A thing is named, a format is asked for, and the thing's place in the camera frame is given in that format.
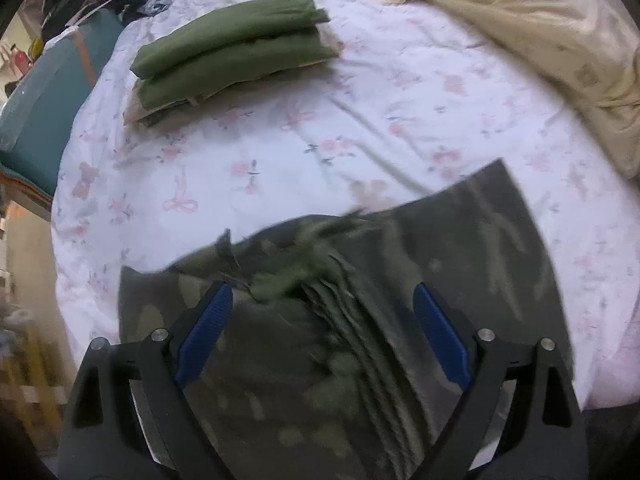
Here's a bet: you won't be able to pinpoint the folded green clothes stack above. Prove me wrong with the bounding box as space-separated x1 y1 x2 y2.
122 35 346 126

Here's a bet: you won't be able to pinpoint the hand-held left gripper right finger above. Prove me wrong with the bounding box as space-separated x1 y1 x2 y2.
410 282 591 480

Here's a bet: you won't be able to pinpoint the camouflage pants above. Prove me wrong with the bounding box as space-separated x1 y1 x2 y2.
117 158 576 480

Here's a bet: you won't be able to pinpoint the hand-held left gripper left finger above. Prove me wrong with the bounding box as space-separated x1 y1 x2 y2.
57 281 236 480

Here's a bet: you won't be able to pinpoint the white floral bed sheet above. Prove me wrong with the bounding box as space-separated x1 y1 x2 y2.
50 0 640 411

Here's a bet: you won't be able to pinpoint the teal sofa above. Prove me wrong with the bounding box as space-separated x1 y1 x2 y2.
0 7 126 211

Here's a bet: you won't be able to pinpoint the cream duvet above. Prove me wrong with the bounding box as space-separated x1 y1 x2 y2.
315 0 640 181

